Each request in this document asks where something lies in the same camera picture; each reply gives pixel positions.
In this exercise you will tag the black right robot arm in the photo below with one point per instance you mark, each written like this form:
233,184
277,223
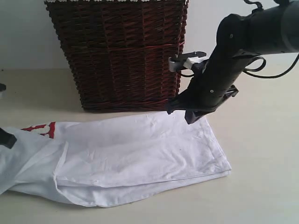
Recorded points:
240,41

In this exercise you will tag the dark red wicker basket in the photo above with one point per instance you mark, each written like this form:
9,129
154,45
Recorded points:
118,50

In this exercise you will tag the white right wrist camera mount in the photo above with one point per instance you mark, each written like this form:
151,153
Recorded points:
190,61

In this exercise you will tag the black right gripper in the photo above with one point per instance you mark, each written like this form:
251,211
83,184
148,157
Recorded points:
196,102

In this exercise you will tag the white t-shirt red print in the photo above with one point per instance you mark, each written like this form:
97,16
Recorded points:
111,162

